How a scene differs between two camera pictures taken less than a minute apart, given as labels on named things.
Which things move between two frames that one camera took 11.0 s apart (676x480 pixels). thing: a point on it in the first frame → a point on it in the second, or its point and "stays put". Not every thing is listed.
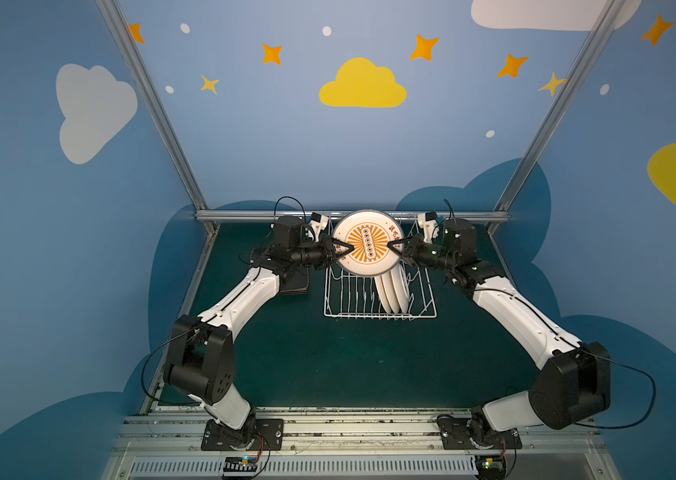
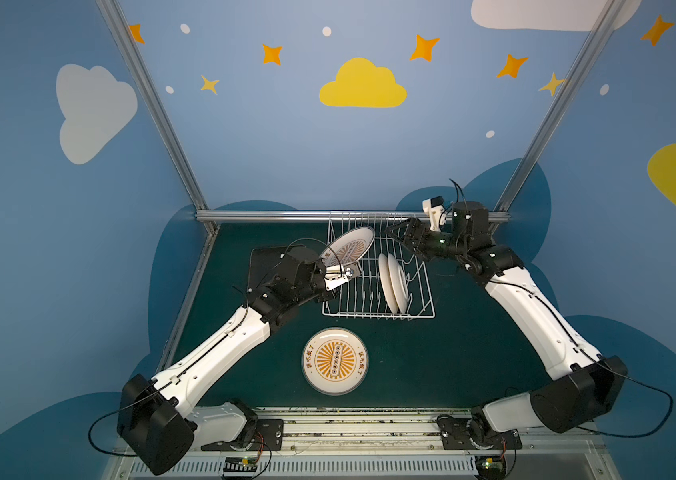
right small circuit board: (491, 466) stays put
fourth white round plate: (401, 293) stays put
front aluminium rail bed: (360, 447) stays put
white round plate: (382, 292) → (350, 248)
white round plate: (370, 232) → (335, 361)
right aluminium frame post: (541, 137) stays put
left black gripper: (326, 253) → (323, 274)
